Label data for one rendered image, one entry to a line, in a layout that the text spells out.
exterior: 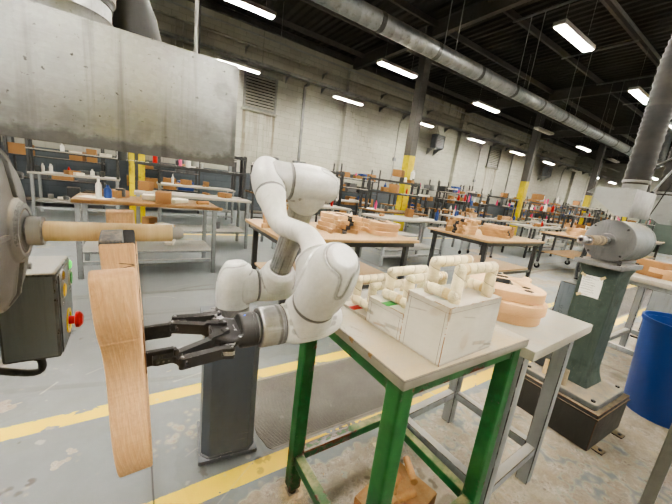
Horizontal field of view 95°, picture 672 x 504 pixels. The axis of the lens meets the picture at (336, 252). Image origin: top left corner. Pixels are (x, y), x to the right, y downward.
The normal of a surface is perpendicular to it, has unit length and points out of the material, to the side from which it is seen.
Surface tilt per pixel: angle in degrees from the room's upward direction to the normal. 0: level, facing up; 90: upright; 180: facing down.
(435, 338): 90
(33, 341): 90
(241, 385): 90
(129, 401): 71
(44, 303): 90
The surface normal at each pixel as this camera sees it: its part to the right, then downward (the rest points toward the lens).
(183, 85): 0.53, 0.25
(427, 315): -0.81, 0.03
